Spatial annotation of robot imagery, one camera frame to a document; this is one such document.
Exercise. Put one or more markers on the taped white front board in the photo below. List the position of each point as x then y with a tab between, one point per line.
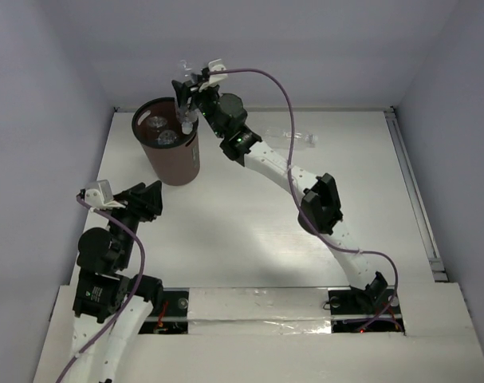
258	311

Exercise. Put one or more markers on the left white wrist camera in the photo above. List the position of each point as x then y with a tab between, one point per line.
97	194

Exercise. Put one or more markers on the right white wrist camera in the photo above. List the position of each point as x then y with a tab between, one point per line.
213	74

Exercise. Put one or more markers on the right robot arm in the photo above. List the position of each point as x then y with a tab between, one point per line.
316	196

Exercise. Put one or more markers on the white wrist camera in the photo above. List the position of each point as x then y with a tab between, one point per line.
213	74
97	194

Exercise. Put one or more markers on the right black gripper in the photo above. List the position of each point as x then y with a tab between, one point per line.
182	92

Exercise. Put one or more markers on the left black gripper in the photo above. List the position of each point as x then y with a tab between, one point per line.
134	202

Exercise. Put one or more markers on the blue label bottle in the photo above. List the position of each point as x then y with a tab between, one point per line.
167	137
156	122

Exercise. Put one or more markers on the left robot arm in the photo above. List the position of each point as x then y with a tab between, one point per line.
113	297

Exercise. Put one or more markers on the aluminium rail right edge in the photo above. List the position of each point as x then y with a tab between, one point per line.
423	223

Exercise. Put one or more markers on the clear bottle blue cap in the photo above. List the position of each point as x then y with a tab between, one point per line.
185	117

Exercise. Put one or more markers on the brown plastic waste bin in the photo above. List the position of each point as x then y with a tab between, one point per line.
177	164

